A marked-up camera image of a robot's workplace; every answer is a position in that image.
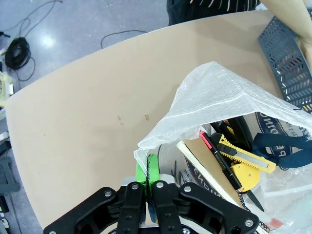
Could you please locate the black pen red cap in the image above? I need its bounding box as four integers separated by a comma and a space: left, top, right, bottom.
199, 130, 244, 193

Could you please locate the coiled black floor cable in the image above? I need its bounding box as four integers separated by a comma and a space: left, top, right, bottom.
4, 36, 37, 82

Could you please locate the person's left hand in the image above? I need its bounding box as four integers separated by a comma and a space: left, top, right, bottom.
298, 34, 312, 58

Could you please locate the grey perforated plastic basket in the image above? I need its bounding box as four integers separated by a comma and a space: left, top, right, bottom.
257, 16, 312, 115

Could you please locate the seated person striped black shirt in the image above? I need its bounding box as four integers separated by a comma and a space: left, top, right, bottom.
166, 0, 262, 27

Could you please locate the yellow utility knife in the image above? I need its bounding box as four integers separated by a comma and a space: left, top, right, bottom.
210, 133, 277, 174

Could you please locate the red and white packet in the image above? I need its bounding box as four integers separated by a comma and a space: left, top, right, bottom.
264, 217, 294, 230

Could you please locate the grey plastic step stool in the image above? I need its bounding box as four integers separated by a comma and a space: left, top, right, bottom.
0, 156, 21, 196

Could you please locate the thin black floor cable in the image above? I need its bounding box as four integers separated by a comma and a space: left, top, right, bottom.
0, 0, 63, 37

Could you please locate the kraft brown notebook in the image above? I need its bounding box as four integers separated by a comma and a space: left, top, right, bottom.
176, 138, 247, 211

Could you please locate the black coiled cord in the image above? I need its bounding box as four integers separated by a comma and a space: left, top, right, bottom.
237, 191, 252, 213

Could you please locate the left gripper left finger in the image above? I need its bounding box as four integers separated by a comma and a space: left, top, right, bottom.
42, 160, 148, 234

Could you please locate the translucent white shopping bag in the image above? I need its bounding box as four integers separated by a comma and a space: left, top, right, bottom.
133, 61, 312, 234

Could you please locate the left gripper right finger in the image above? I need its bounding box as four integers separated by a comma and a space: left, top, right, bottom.
147, 153, 260, 234

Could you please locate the person's left forearm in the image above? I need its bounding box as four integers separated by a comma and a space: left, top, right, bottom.
260, 0, 312, 45

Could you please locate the loose black floor cable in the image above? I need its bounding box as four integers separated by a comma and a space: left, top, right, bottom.
100, 30, 149, 49

